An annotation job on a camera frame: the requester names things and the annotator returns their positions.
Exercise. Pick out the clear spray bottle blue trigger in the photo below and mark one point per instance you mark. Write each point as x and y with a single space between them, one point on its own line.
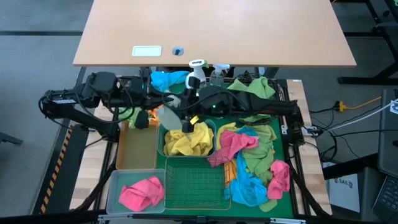
169 119

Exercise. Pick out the clear plastic bin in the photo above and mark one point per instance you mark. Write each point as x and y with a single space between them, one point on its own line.
130 173

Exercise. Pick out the black chair leg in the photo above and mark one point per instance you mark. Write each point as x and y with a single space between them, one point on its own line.
9 139

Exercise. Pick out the orange microfiber towel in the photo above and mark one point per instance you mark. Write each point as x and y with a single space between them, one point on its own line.
152 113
230 172

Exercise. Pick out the green table mat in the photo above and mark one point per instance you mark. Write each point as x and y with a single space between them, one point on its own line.
242 213

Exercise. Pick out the pink microfiber towel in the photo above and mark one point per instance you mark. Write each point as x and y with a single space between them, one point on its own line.
140 194
233 144
278 180

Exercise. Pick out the green microfiber towel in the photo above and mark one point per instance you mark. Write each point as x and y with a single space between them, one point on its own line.
258 155
129 116
258 88
268 206

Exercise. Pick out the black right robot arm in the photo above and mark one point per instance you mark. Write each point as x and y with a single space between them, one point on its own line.
267 105

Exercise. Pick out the black keyboard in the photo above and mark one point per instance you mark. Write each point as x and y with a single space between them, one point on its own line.
388 199

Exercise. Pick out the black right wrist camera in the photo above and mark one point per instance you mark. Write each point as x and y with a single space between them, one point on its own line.
193 83

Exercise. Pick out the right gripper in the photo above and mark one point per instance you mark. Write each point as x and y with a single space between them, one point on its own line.
194 107

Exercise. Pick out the black desk leg frame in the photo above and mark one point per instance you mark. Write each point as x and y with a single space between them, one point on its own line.
357 80

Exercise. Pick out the grey desk grommet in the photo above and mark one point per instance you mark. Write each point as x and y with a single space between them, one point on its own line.
178 51

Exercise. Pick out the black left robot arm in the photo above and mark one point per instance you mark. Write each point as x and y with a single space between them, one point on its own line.
87 119

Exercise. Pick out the yellow microfiber towel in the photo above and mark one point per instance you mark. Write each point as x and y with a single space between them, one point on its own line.
203 140
177 144
221 132

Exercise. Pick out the clear spray bottle white trigger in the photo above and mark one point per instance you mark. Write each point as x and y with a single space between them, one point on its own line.
216 79

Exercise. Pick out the silver camera mount bar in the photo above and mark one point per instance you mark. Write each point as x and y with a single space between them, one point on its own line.
280 221

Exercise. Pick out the black table frame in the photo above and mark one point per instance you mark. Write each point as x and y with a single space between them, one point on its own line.
111 149

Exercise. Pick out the white cardboard box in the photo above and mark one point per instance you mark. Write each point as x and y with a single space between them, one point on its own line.
342 199

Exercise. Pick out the light wood desk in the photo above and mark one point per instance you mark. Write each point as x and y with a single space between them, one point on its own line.
217 31

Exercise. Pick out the hazard striped floor strip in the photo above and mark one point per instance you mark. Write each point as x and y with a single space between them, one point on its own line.
54 174

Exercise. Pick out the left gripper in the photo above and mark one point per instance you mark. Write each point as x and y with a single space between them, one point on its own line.
140 91

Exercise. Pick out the grey computer case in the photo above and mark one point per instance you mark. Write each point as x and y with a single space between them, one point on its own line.
388 140

